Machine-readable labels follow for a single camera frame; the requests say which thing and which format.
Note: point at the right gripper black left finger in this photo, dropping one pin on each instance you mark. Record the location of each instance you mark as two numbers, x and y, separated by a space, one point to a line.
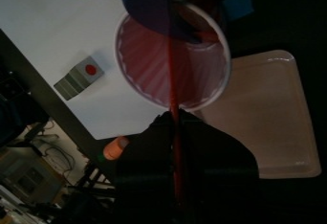
145 170

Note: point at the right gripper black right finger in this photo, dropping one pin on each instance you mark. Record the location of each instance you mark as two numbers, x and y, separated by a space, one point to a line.
222 176

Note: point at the red plate with white rim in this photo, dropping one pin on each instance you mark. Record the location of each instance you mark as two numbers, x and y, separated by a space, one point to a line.
145 68

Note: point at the dark green sushi roll piece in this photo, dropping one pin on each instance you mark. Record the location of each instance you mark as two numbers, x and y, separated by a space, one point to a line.
90 70

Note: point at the orange toy cylinder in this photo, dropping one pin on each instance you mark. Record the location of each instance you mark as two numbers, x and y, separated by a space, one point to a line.
114 149

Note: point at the dark green round toy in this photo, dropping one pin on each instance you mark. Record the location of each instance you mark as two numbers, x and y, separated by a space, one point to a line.
101 157

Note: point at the black metal stand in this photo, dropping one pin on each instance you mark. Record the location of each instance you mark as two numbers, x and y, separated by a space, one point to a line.
91 180

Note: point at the beige plastic tray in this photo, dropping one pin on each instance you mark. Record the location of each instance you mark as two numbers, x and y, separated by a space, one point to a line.
273 113

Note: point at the grey equipment box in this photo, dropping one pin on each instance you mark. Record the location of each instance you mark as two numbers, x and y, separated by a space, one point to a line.
30 176

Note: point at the black equipment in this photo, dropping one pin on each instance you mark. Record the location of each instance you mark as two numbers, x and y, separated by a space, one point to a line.
19 113

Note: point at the blue tape square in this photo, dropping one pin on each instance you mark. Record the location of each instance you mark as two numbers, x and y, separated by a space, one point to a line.
238 6

